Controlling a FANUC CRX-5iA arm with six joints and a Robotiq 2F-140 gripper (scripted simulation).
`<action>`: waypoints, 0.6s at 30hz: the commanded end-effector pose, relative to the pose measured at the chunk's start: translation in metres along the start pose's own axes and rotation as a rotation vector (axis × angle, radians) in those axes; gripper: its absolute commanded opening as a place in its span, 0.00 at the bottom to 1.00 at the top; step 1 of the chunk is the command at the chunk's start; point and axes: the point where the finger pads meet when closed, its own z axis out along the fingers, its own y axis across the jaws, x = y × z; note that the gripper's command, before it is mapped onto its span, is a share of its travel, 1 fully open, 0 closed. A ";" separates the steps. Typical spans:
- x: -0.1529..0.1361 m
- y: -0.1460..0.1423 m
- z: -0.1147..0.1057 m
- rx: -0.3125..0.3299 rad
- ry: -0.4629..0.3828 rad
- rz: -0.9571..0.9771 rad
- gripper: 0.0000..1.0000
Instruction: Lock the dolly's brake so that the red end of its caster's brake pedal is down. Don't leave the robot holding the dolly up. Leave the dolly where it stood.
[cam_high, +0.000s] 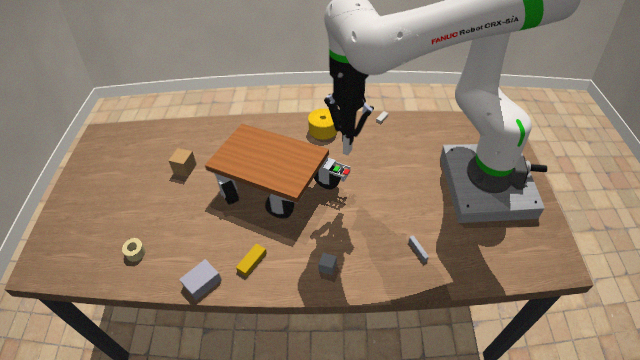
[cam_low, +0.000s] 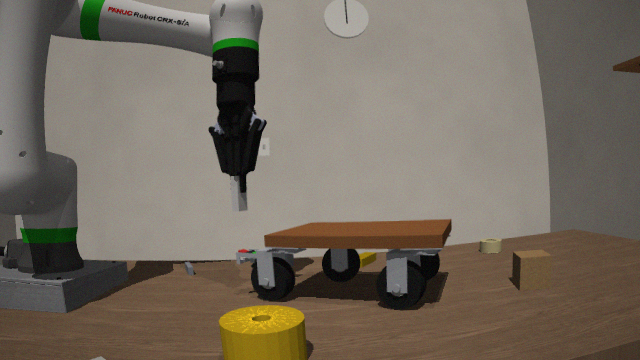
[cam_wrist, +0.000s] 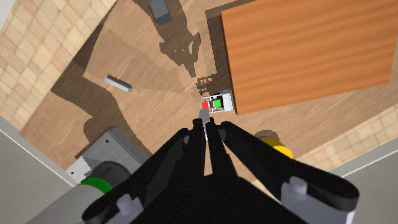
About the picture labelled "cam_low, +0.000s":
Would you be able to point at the beige roll of masking tape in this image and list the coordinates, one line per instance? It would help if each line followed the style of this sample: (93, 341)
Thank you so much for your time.
(491, 247)

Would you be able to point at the brown wooden dolly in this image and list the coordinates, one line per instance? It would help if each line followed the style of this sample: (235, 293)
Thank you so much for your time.
(400, 284)

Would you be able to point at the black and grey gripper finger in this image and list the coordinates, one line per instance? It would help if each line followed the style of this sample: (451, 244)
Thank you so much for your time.
(250, 141)
(224, 145)

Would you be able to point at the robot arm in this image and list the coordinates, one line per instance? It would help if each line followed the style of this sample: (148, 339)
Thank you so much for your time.
(45, 185)

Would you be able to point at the yellow rectangular block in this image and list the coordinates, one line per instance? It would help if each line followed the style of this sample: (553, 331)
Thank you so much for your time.
(367, 258)

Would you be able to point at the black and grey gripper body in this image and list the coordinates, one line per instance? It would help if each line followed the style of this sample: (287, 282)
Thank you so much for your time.
(236, 95)

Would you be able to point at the yellow cylinder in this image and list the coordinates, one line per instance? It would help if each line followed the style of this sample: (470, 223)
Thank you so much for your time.
(265, 332)

